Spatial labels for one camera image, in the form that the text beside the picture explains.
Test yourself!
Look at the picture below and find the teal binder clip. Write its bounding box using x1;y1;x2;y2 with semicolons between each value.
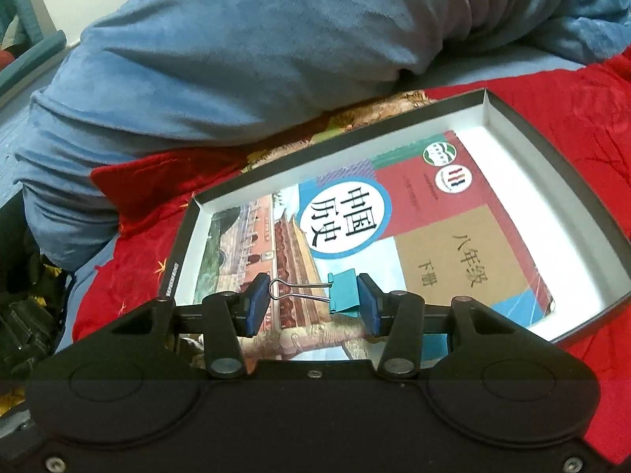
267;269;360;318

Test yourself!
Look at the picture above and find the Chinese history textbook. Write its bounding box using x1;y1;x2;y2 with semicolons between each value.
192;131;552;360

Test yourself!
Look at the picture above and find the blue plush blanket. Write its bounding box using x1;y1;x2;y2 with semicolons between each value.
13;0;631;354

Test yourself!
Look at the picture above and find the black shallow cardboard box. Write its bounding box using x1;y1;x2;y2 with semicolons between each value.
159;90;630;345

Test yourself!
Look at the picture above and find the red embroidered quilt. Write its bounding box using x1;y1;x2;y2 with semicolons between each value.
72;51;630;462

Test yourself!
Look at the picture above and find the black clothing pile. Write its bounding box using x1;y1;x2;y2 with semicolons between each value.
1;193;72;381

